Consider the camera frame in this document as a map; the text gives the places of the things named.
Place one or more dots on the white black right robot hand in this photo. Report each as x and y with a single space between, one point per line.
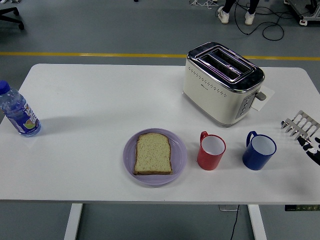
312 150

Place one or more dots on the blue enamel cup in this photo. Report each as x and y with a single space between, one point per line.
255 160

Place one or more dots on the white paper sheet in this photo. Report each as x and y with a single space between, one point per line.
270 93

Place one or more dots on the red enamel cup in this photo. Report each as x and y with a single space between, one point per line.
208 161

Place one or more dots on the plastic bottle with blue cap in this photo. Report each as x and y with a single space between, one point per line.
20 115

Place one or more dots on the white table leg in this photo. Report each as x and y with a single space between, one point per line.
73 222
257 222

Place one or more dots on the metal toast rack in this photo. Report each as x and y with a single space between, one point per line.
301 122

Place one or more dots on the metal equipment cart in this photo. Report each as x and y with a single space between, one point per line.
306 12

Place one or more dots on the black office chair base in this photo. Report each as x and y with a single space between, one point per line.
11 11

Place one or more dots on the purple round plate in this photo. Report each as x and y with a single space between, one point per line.
178 155

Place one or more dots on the black table control panel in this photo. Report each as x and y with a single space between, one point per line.
302 208

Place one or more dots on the slice of bread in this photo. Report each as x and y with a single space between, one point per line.
153 155

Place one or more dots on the cream and chrome toaster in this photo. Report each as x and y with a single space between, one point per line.
212 100

